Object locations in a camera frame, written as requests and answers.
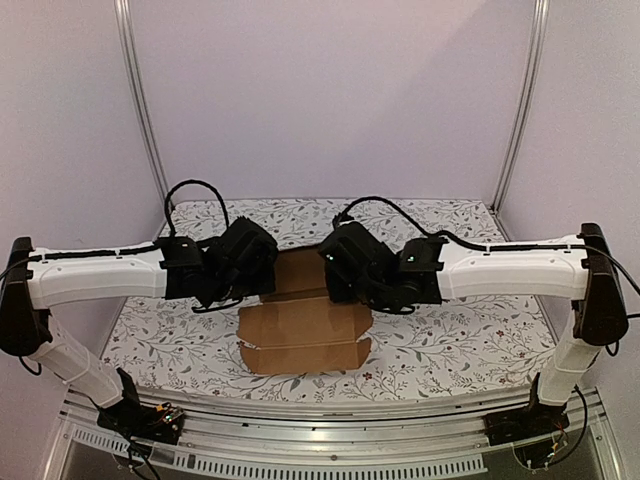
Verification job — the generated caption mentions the brown cardboard paper box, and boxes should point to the brown cardboard paper box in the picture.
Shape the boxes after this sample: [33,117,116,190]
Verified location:
[237,245,373,375]

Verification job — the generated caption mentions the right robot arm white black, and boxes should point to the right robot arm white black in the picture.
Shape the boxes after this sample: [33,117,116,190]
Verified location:
[318,221,629,407]

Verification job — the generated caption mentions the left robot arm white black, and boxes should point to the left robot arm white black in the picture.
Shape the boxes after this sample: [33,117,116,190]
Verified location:
[1,217,278,410]

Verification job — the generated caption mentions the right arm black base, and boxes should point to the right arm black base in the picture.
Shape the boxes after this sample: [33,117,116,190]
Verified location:
[482,374,569,446]

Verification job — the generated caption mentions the floral patterned table mat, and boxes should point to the floral patterned table mat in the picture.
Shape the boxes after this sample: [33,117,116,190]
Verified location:
[102,199,554,404]

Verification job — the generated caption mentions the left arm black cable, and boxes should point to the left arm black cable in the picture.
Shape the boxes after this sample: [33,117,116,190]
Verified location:
[163,180,231,239]

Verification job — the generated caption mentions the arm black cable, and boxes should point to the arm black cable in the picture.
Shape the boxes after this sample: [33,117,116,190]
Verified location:
[163,180,231,239]
[333,195,640,319]

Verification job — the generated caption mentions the aluminium front rail frame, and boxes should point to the aluminium front rail frame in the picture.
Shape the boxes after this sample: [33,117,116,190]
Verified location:
[43,387,631,479]

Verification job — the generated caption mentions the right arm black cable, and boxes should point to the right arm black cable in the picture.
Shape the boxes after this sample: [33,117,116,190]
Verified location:
[333,195,640,319]

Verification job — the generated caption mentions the left aluminium frame post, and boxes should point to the left aluminium frame post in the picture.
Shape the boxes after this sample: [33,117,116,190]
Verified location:
[114,0,169,205]

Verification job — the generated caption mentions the aluminium frame post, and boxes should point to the aluminium frame post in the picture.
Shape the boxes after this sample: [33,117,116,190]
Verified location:
[114,0,169,205]
[490,0,550,216]

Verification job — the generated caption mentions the right aluminium frame post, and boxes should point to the right aluminium frame post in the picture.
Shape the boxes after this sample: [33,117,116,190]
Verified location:
[490,0,550,216]

